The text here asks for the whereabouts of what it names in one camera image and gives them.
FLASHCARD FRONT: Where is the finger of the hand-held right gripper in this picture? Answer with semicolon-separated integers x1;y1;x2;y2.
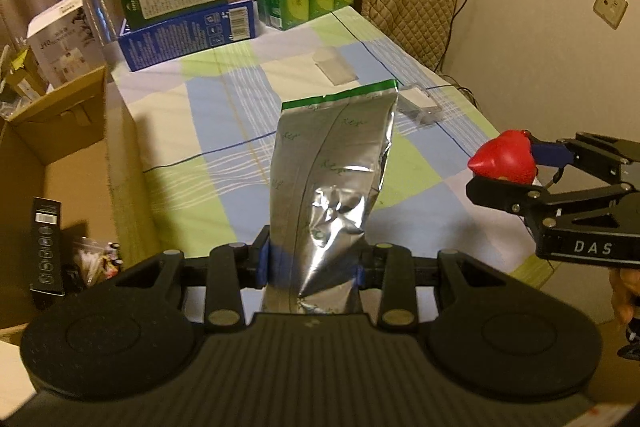
466;176;633;225
522;131;633;182

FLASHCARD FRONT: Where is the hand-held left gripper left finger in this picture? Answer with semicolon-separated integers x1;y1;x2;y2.
112;224;273;333

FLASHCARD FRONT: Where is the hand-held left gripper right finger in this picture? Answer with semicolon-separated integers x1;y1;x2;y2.
356;243;511;333

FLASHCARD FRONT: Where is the red strawberry toy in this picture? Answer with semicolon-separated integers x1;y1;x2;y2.
466;129;543;186

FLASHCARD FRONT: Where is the silver foil bag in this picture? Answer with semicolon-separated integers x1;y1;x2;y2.
260;79;401;317

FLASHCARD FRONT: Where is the black product box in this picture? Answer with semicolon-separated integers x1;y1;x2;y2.
29;196;67;297

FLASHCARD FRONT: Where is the large cardboard box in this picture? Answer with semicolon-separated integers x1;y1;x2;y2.
0;64;163;338

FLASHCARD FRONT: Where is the person's right hand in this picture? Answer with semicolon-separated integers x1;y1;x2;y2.
610;267;640;328

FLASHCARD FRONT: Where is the clear case with white insert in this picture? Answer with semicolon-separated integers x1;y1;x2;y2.
397;84;443;125

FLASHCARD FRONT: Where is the checkered tablecloth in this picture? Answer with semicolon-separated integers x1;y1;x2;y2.
111;4;551;308

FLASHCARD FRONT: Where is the clear bag of small parts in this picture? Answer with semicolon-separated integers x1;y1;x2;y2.
70;236;126;294

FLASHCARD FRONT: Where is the clear plastic case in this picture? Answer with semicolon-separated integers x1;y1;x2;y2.
312;48;360;85

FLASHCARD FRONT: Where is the blue cardboard box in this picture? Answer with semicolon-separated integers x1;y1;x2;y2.
118;0;257;72

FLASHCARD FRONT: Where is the white printed box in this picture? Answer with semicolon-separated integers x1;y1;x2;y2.
26;0;108;90

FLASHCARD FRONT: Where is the small brown cardboard box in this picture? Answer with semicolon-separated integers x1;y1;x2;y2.
7;48;49;102

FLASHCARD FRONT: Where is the beige wall socket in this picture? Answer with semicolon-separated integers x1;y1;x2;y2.
593;0;629;30

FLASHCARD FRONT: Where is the black wall cable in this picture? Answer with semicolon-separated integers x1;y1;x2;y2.
437;0;511;100

